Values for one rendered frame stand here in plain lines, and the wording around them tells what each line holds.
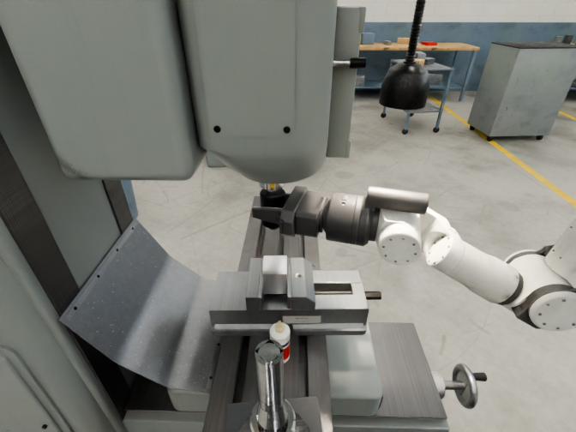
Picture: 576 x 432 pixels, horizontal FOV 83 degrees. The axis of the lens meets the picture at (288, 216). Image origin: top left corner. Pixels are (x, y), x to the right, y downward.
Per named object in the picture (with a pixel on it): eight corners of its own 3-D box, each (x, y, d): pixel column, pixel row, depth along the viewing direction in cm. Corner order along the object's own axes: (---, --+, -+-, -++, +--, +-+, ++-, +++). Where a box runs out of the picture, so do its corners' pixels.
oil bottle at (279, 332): (290, 347, 70) (290, 313, 64) (290, 364, 67) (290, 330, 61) (271, 346, 70) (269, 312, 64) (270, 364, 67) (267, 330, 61)
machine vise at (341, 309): (355, 285, 85) (360, 253, 79) (367, 334, 73) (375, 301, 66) (221, 286, 85) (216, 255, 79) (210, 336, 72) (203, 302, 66)
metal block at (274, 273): (286, 274, 76) (286, 255, 73) (287, 294, 71) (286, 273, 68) (264, 274, 76) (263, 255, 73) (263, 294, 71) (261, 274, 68)
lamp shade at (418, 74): (435, 106, 51) (446, 63, 47) (398, 111, 49) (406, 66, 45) (405, 96, 56) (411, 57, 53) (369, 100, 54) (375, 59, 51)
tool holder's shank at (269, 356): (288, 435, 32) (288, 370, 26) (255, 435, 32) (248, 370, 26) (288, 401, 35) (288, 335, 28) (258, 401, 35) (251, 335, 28)
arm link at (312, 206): (297, 172, 63) (360, 180, 60) (297, 213, 68) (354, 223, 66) (278, 206, 53) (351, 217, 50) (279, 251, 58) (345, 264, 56)
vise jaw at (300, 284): (311, 269, 80) (311, 257, 78) (315, 309, 70) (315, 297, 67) (286, 269, 80) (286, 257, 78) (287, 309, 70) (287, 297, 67)
